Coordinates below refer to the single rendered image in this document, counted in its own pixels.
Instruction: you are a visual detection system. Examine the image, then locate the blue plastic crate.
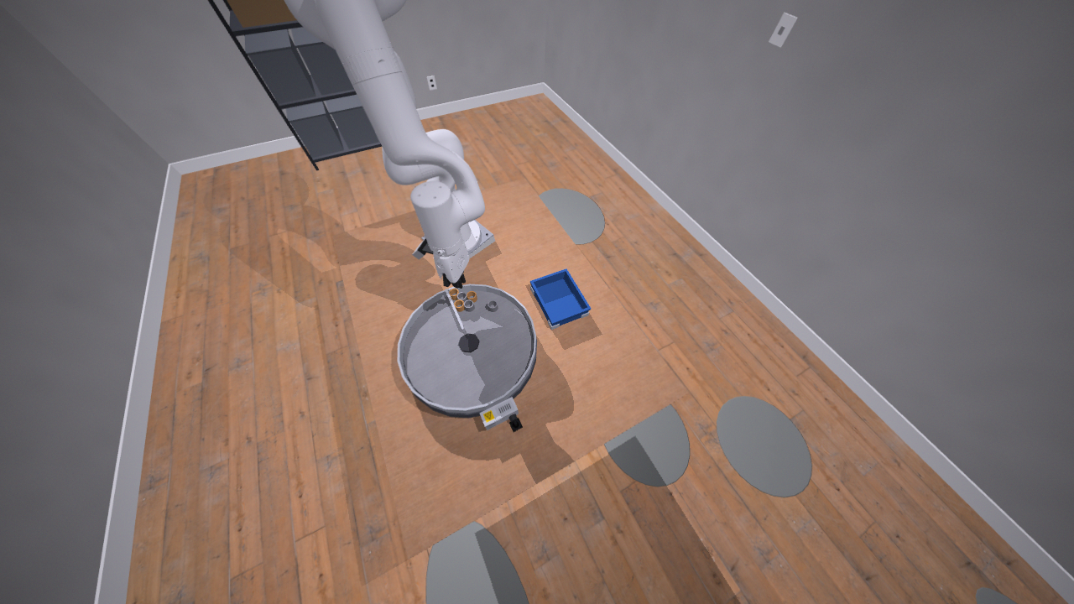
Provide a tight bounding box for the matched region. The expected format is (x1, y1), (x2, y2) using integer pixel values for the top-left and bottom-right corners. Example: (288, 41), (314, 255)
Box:
(529, 268), (591, 330)

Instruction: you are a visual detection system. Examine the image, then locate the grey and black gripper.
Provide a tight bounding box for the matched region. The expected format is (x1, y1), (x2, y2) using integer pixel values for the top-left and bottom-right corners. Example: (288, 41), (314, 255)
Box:
(433, 241), (469, 289)

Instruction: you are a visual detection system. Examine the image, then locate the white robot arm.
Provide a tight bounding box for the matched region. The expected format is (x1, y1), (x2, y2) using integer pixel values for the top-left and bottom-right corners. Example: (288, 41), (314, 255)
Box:
(284, 0), (485, 260)

